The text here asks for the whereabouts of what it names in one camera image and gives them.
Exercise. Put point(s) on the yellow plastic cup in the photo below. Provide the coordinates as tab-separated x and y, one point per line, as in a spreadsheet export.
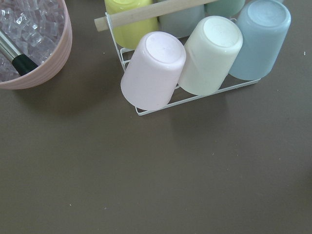
129	35

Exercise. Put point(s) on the metal tongs black tip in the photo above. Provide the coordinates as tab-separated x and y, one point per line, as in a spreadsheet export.
20	61

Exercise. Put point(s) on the pink plastic cup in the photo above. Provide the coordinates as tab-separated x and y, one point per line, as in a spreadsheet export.
152	74

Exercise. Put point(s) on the pink ice bowl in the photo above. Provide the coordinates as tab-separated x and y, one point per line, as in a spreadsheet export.
42	30

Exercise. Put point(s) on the blue plastic cup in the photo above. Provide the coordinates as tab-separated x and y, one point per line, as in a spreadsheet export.
264	25

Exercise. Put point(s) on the cream plastic cup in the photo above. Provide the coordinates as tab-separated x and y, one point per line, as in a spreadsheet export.
211	51

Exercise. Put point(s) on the white wire cup rack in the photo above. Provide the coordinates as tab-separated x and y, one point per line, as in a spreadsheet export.
111	21

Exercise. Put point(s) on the pale grey-blue plastic cup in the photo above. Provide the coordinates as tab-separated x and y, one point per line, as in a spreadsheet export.
181	23

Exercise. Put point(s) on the green plastic cup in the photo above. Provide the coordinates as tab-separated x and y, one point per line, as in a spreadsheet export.
225	8

